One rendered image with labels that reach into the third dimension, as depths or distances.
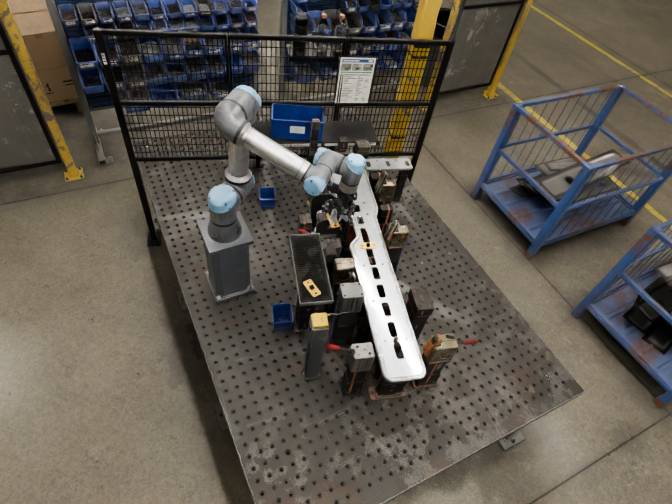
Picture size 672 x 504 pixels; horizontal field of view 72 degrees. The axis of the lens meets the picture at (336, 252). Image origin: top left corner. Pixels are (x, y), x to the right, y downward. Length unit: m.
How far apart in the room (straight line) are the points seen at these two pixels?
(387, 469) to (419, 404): 0.33
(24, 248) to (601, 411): 4.04
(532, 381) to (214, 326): 1.57
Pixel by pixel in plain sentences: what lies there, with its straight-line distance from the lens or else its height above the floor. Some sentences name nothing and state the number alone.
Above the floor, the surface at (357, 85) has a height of 1.27.
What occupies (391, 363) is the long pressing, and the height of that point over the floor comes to 1.00.
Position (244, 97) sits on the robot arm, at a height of 1.74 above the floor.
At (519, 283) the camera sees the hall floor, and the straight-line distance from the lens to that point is 3.84.
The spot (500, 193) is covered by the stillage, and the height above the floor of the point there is 0.17.
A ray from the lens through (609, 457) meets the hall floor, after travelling 3.44.
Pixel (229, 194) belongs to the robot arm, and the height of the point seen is 1.33.
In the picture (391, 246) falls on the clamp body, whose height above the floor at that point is 0.94.
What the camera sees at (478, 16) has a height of 0.95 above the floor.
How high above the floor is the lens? 2.69
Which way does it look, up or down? 49 degrees down
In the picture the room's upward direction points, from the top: 10 degrees clockwise
